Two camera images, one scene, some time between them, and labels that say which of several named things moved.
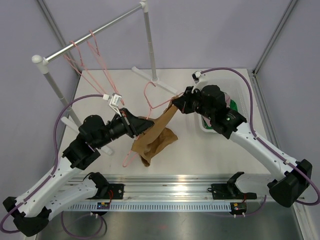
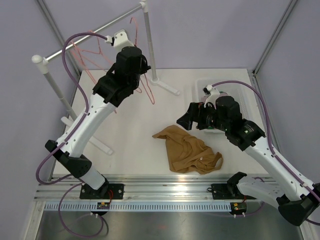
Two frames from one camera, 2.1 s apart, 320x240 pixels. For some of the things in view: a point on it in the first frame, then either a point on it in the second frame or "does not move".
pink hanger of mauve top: (98, 59) → (98, 42)
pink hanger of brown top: (151, 107) → (136, 90)
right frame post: (275, 35) does not move
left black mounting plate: (117, 191) does not move
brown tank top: (156, 137) → (187, 153)
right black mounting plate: (229, 191) does not move
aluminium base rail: (174, 187) does not move
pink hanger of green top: (81, 67) → (88, 48)
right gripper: (183, 102) → (196, 113)
